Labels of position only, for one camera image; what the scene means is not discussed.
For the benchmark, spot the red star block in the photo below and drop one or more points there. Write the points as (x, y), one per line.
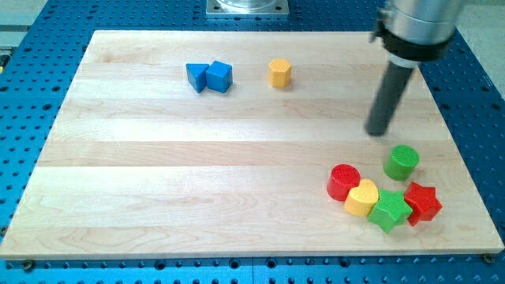
(423, 201)

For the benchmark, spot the green cylinder block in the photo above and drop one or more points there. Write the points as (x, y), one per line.
(401, 162)

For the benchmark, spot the blue triangle block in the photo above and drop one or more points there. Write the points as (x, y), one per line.
(197, 75)

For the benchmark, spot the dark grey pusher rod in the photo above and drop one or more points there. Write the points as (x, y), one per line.
(388, 96)

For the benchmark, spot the yellow hexagon block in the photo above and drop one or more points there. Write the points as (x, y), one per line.
(279, 72)

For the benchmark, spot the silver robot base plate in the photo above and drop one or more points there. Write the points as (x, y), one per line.
(223, 8)

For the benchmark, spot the red cylinder block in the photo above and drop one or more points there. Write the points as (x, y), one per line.
(342, 179)

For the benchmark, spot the wooden board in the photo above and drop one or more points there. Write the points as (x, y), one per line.
(139, 165)

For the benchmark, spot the green star block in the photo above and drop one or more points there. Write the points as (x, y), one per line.
(391, 210)

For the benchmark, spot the yellow heart block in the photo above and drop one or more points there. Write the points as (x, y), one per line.
(362, 199)

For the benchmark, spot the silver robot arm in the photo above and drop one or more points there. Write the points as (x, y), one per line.
(416, 31)

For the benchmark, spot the blue cube block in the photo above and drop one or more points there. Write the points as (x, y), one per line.
(219, 76)

